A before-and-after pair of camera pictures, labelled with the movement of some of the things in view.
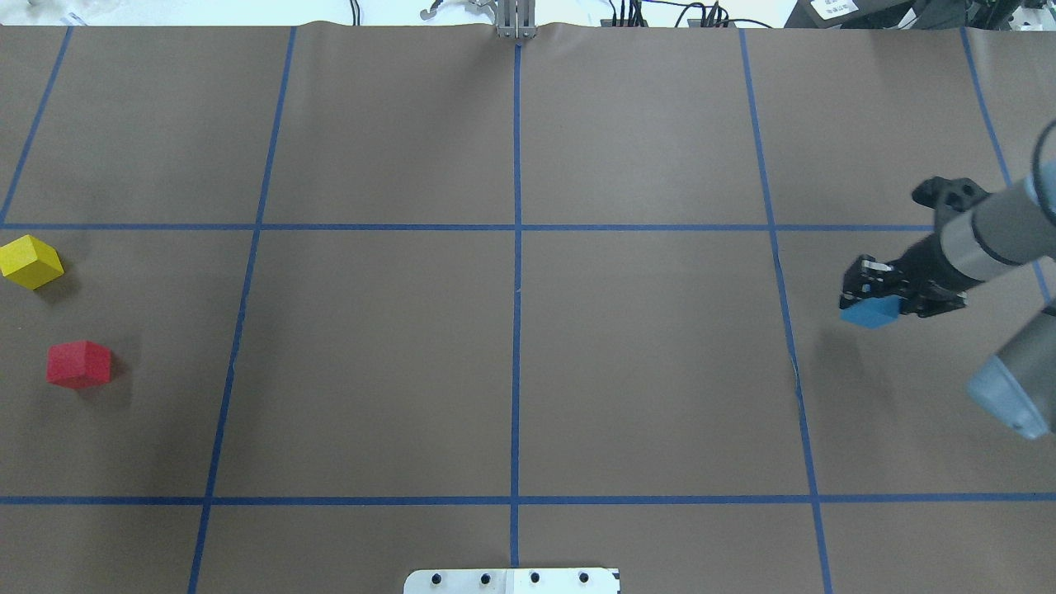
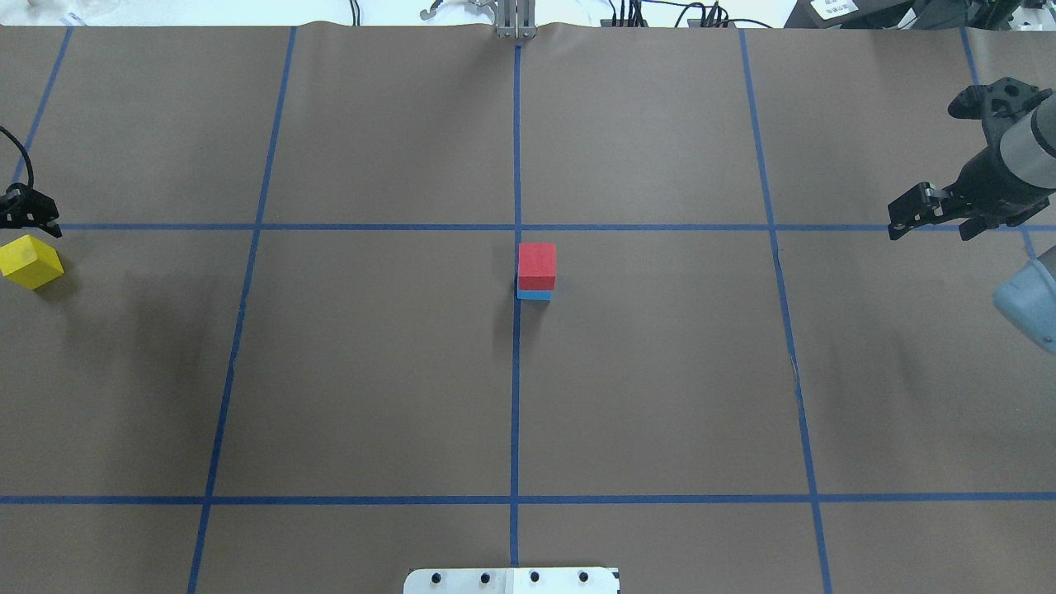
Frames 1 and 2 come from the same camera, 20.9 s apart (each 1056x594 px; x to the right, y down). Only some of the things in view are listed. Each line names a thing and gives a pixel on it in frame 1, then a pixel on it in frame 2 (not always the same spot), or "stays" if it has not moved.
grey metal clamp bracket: x=516 y=19 stays
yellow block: x=30 y=261 stays
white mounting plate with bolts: x=512 y=581 stays
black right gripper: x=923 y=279 to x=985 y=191
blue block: x=873 y=313 to x=535 y=294
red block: x=78 y=364 to x=537 y=266
